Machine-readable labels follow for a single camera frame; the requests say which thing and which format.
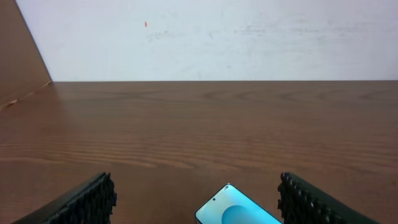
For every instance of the Galaxy S25 smartphone cyan screen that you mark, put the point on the Galaxy S25 smartphone cyan screen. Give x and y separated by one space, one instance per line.
231 206

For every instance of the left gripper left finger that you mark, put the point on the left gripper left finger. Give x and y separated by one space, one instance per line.
91 202

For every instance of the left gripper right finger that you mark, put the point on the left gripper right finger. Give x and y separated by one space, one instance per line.
302 203

